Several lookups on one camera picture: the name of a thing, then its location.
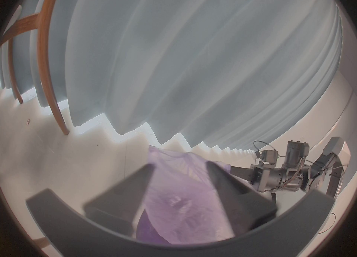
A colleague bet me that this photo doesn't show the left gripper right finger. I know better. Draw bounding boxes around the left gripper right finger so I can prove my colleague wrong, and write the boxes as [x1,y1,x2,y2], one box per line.
[205,161,278,237]

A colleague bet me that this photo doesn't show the pale blue curtain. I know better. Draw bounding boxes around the pale blue curtain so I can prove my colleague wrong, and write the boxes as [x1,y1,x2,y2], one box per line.
[1,0,343,154]

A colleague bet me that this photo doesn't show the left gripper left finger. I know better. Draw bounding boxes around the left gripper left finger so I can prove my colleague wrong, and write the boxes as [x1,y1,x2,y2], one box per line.
[84,164,156,236]

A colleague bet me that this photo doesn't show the purple plastic bag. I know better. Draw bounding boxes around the purple plastic bag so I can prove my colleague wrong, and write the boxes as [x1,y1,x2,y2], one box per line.
[136,145,235,246]

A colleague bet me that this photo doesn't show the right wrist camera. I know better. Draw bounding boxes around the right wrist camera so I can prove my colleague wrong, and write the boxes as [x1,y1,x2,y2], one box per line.
[261,149,280,165]

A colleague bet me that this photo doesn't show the black cable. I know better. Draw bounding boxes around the black cable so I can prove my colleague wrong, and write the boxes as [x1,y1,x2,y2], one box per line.
[253,140,277,156]

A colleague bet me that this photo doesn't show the white cushioned wooden chair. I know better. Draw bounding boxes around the white cushioned wooden chair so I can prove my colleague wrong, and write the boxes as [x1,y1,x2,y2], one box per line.
[0,0,71,136]

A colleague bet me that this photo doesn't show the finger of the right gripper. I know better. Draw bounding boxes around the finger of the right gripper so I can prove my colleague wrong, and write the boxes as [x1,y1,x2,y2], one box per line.
[229,165,254,181]

